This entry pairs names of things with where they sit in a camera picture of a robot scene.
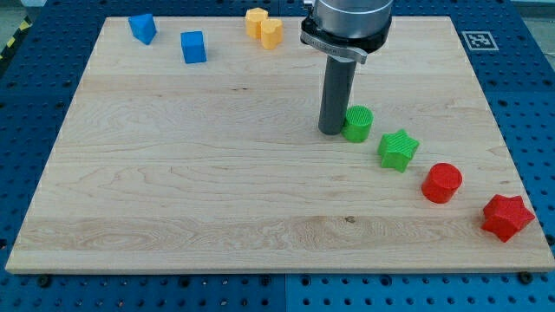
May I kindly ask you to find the yellow heart block front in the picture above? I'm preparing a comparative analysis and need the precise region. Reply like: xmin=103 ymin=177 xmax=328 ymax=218
xmin=260 ymin=18 xmax=283 ymax=49

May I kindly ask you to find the red star block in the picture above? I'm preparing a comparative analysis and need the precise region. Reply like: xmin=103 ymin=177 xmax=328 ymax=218
xmin=481 ymin=194 xmax=536 ymax=243

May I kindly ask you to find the green star block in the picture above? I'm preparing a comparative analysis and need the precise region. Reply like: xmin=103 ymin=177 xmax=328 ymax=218
xmin=377 ymin=129 xmax=420 ymax=172

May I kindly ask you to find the black bolt right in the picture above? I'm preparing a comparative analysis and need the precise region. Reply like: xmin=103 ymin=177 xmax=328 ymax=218
xmin=518 ymin=271 xmax=534 ymax=285

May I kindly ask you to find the blue triangular block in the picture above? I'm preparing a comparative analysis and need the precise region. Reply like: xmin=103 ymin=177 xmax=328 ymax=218
xmin=127 ymin=13 xmax=157 ymax=45

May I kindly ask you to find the wooden board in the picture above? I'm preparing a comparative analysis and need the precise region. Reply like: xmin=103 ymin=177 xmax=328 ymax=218
xmin=6 ymin=16 xmax=554 ymax=275

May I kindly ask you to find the blue cube block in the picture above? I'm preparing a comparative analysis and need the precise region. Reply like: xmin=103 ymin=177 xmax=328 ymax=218
xmin=180 ymin=30 xmax=207 ymax=64

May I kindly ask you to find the white fiducial marker tag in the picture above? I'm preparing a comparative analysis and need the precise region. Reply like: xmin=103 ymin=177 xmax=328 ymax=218
xmin=462 ymin=30 xmax=499 ymax=51

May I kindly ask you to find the black bolt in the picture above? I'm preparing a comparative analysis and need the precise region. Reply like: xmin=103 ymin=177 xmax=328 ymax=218
xmin=36 ymin=275 xmax=52 ymax=289
xmin=518 ymin=271 xmax=534 ymax=285

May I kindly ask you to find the yellow block rear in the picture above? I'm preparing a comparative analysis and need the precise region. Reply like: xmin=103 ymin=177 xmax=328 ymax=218
xmin=245 ymin=8 xmax=269 ymax=39

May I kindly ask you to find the green cylinder block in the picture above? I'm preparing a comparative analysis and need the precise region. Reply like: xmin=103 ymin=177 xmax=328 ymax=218
xmin=341 ymin=106 xmax=374 ymax=143

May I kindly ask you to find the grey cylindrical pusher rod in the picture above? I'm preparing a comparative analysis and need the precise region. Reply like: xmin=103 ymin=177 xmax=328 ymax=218
xmin=318 ymin=56 xmax=356 ymax=135

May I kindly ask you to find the red cylinder block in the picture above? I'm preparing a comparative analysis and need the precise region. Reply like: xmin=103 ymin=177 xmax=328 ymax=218
xmin=421 ymin=163 xmax=463 ymax=204

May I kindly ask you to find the black bolt left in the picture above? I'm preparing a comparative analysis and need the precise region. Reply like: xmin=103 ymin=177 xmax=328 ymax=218
xmin=36 ymin=275 xmax=52 ymax=289

